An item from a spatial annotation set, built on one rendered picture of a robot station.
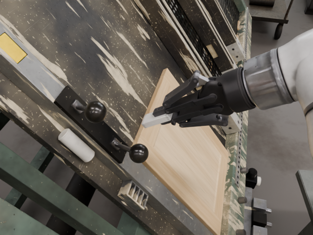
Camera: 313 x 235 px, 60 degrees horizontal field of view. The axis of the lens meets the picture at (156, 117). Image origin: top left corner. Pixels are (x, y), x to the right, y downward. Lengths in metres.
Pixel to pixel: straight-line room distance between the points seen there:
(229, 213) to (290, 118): 1.90
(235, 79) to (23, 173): 0.43
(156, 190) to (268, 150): 1.87
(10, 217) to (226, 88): 0.39
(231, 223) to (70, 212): 0.61
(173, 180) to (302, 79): 0.51
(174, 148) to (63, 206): 0.39
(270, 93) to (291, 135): 2.27
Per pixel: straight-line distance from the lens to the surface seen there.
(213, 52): 1.43
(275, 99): 0.45
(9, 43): 0.56
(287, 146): 2.60
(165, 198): 0.75
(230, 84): 0.46
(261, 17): 3.76
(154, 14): 1.00
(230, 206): 1.08
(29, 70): 0.55
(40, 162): 2.20
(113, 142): 0.60
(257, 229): 1.23
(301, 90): 0.43
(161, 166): 0.79
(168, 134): 0.85
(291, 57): 0.44
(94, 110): 0.46
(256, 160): 2.41
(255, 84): 0.44
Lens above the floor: 1.85
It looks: 46 degrees down
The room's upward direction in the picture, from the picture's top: straight up
